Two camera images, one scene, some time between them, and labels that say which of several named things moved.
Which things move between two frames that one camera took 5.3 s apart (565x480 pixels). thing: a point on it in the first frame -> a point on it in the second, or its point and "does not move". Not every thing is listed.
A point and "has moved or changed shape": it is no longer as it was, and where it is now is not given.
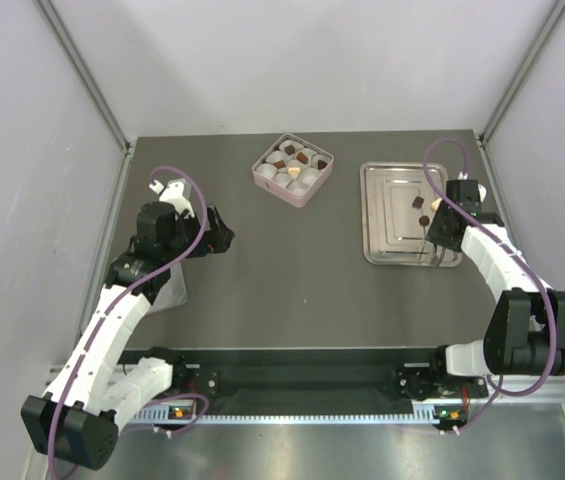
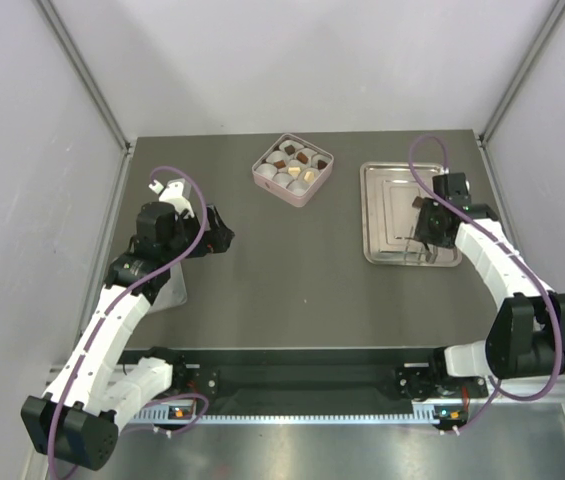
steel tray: (395, 214) does not move
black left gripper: (216, 240) does not move
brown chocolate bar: (302, 157) does not move
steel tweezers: (436, 261) has moved or changed shape
